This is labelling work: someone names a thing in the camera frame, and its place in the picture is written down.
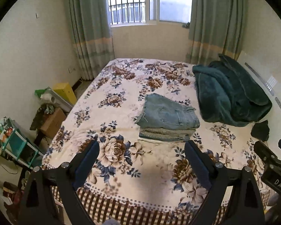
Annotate blue denim shorts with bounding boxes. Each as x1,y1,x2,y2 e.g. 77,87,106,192
135,94,200,130

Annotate black cloth item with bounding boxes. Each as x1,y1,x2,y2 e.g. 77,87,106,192
251,120,270,142

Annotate teal metal rack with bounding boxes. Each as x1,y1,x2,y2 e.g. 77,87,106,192
0,117,43,169

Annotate brown cardboard box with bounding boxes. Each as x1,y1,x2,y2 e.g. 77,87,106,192
40,108,66,139

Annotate folded dark teal garment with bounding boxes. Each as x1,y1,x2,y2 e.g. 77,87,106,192
139,132,194,142

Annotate floral bed blanket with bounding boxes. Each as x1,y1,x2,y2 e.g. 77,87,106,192
42,58,270,224

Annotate dark green fleece blanket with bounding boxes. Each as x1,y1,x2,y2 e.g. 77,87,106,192
192,54,273,127

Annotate white headboard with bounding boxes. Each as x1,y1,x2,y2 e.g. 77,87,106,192
238,51,281,160

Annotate folded olive fuzzy garment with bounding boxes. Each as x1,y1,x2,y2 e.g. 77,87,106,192
140,127,196,135

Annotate yellow box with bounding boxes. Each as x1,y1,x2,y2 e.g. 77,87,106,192
53,83,77,105

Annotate left green curtain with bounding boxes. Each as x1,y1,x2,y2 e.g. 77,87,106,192
64,0,115,80

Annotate green curtain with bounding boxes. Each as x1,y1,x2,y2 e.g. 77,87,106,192
64,0,115,80
186,0,248,66

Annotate right green curtain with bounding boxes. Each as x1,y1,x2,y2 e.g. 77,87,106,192
186,0,248,66

